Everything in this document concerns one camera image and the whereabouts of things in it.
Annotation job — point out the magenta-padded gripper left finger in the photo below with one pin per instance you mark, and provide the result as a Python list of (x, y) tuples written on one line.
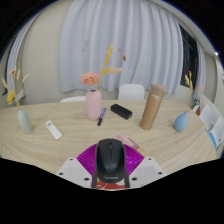
[(75, 168)]

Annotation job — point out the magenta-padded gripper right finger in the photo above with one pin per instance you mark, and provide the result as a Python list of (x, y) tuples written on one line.
[(145, 168)]

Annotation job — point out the tan drink bottle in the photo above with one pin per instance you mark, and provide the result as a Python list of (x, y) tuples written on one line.
[(151, 108)]

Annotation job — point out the wide white curtain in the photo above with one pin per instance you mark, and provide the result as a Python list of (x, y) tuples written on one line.
[(133, 40)]

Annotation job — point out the white curtain strip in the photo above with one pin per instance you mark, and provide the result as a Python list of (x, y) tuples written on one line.
[(201, 70)]

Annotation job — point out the dark window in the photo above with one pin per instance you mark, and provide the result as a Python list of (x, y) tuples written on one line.
[(189, 56)]

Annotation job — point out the white remote control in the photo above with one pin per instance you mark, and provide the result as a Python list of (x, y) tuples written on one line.
[(53, 130)]

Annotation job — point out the dark marker pen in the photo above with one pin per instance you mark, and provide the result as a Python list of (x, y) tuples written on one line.
[(101, 117)]

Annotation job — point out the green vase with yellow flowers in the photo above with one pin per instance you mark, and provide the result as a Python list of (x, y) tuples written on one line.
[(25, 121)]

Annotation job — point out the pink vase with orange flowers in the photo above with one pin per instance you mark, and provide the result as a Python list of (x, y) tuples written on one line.
[(93, 105)]

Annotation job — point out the black computer mouse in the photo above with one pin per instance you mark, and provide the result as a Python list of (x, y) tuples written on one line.
[(110, 161)]

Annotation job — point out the black rectangular box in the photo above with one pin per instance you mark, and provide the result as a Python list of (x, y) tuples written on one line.
[(121, 111)]

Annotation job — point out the narrow white curtain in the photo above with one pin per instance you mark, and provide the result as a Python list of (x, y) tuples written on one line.
[(20, 56)]

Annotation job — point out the blue vase with dried flowers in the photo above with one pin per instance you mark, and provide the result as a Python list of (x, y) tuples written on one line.
[(181, 122)]

